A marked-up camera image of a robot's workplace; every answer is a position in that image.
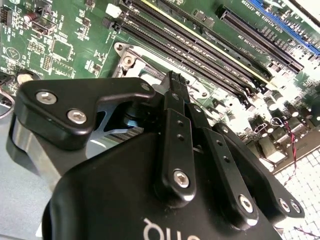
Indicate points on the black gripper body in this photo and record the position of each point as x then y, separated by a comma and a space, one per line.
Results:
112, 187

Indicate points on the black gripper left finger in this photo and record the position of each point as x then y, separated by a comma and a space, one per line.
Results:
75, 97

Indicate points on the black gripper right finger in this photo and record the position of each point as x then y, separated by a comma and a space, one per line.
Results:
230, 175

